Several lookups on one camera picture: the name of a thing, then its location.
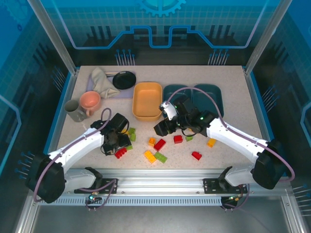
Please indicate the red lego brick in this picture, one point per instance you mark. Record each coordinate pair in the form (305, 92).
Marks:
(196, 155)
(160, 144)
(121, 153)
(178, 139)

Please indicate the green lego brick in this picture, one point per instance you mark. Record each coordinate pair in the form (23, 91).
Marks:
(132, 131)
(133, 138)
(160, 157)
(189, 138)
(129, 147)

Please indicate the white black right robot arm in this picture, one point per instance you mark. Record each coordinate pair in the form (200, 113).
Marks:
(233, 140)

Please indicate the lavender tray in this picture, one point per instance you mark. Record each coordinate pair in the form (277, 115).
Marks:
(126, 93)

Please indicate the yellow plastic container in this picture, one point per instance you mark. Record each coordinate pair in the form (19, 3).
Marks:
(147, 99)

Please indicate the teal plastic container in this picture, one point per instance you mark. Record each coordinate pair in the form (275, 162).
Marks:
(172, 91)
(209, 94)

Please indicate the pink cup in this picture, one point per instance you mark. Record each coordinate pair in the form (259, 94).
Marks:
(90, 100)

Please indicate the black plate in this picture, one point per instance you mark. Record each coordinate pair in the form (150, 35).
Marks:
(124, 80)

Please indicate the beige cloth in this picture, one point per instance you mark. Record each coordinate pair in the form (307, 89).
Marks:
(102, 82)

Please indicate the grey mug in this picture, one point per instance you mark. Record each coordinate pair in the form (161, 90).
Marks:
(74, 111)

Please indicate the small LED circuit board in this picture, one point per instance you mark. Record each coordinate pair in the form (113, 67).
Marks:
(234, 199)
(93, 198)

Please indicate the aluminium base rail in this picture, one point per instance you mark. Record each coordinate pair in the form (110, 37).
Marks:
(158, 182)

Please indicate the aluminium frame post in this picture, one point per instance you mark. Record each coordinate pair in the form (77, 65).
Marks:
(58, 38)
(260, 38)

